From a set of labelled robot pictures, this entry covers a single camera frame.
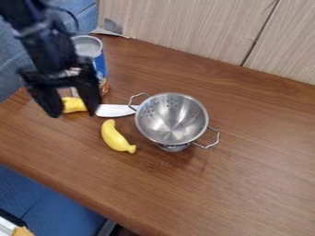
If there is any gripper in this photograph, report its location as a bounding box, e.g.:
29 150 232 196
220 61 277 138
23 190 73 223
17 28 104 119

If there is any silver strainer bowl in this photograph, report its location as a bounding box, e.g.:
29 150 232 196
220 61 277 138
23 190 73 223
126 91 222 153

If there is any blue can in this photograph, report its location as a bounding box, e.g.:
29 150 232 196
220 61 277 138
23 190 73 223
68 34 111 98

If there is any yellow toy banana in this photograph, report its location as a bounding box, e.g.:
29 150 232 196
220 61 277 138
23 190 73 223
99 119 138 155

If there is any yellow handled silver spatula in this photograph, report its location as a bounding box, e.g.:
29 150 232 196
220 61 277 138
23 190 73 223
60 96 141 119

